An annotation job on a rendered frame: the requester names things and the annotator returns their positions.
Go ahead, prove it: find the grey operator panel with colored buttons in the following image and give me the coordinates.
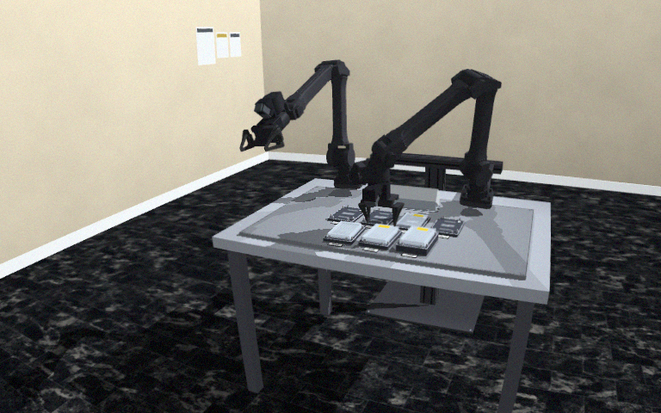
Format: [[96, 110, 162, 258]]
[[391, 185, 441, 213]]

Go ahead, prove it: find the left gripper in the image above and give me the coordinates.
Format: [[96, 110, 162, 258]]
[[358, 194, 404, 226]]

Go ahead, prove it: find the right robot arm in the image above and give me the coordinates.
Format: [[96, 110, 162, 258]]
[[254, 59, 355, 185]]

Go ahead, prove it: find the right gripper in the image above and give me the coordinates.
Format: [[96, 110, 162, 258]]
[[239, 125, 285, 151]]

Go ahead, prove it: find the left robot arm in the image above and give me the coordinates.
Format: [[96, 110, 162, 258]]
[[350, 69, 502, 207]]

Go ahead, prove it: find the grey perforated work table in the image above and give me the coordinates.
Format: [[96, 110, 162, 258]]
[[239, 186, 534, 280]]

